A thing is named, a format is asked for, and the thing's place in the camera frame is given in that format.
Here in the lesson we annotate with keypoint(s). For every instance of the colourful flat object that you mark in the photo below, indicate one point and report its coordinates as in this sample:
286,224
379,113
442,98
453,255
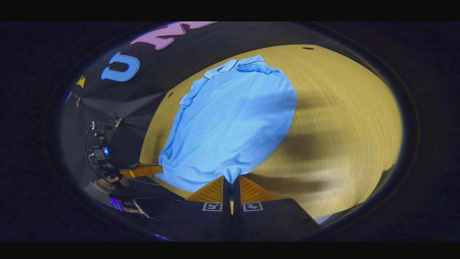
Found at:
122,205

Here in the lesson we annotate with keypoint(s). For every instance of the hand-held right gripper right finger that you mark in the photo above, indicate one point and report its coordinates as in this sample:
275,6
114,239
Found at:
236,196

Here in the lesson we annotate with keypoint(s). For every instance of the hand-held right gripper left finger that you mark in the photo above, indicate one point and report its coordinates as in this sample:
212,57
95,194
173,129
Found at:
226,194

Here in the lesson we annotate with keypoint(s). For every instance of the light blue T-shirt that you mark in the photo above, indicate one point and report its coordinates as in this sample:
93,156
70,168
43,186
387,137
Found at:
230,122

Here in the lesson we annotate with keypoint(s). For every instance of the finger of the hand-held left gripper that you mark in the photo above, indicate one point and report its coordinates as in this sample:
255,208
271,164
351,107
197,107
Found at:
143,170

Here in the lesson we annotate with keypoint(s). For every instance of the black backdrop cloth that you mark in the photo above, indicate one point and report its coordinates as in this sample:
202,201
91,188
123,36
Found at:
151,72

